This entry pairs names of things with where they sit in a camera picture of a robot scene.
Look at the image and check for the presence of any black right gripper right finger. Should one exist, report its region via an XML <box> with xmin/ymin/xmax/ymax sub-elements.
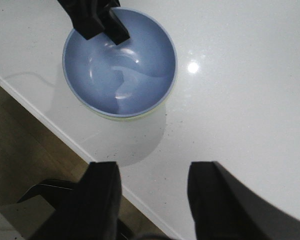
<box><xmin>187</xmin><ymin>162</ymin><xmax>300</xmax><ymax>240</ymax></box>

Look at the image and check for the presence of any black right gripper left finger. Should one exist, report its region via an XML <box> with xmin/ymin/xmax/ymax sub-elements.
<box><xmin>30</xmin><ymin>161</ymin><xmax>122</xmax><ymax>240</ymax></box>

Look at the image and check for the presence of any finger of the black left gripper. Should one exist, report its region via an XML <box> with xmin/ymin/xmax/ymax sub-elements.
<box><xmin>58</xmin><ymin>0</ymin><xmax>105</xmax><ymax>40</ymax></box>
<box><xmin>99</xmin><ymin>0</ymin><xmax>129</xmax><ymax>45</ymax></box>

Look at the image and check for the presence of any blue bowl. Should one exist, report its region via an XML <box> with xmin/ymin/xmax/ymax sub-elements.
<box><xmin>62</xmin><ymin>7</ymin><xmax>177</xmax><ymax>115</ymax></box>

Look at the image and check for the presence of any green bowl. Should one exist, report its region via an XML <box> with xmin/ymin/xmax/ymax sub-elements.
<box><xmin>63</xmin><ymin>76</ymin><xmax>178</xmax><ymax>122</ymax></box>

